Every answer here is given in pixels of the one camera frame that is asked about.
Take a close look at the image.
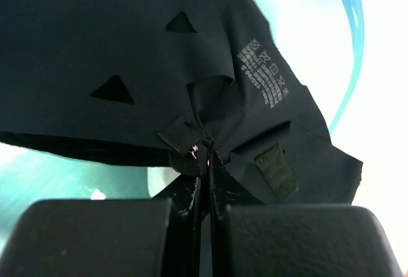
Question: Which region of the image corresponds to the teal plastic bin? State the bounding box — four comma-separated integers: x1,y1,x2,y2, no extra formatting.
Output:
1,0,365,239

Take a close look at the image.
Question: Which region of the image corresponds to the black bra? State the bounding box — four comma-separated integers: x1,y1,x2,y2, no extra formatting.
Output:
1,0,362,204

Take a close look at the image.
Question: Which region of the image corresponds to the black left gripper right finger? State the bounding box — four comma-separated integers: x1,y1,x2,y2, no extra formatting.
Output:
208,155,402,276

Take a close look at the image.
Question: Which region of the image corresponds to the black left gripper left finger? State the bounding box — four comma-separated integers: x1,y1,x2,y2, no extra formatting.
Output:
1,176,201,276

